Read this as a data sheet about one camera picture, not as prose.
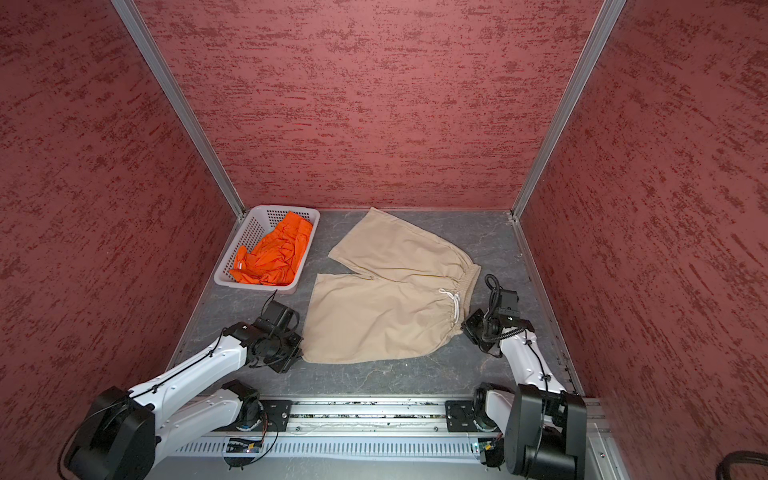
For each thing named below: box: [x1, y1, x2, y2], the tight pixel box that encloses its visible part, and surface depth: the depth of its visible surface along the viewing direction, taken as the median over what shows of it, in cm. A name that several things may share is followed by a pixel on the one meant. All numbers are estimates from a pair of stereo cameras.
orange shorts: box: [229, 211, 313, 286], surface depth 102 cm
